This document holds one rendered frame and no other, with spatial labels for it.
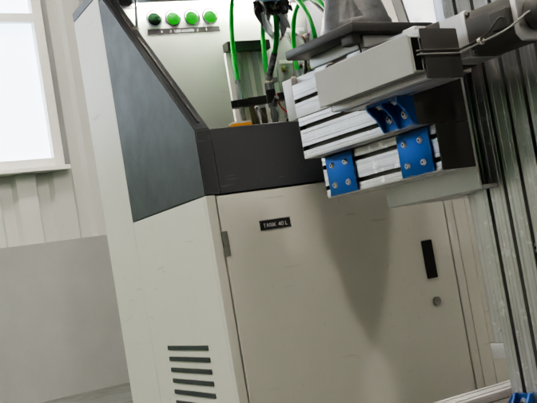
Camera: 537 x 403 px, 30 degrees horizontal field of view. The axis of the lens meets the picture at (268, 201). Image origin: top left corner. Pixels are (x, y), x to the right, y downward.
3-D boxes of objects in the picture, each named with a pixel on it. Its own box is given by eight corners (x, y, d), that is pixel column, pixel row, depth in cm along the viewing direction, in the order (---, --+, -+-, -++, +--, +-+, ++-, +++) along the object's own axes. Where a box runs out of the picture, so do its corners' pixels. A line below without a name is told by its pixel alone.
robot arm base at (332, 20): (408, 26, 207) (400, -20, 208) (353, 25, 198) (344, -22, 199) (362, 46, 219) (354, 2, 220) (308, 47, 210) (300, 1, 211)
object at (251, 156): (220, 193, 240) (209, 128, 241) (213, 196, 244) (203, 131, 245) (432, 166, 267) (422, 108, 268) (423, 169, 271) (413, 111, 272)
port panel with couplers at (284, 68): (288, 114, 309) (272, 17, 311) (284, 117, 312) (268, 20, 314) (325, 111, 314) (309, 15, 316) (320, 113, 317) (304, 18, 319)
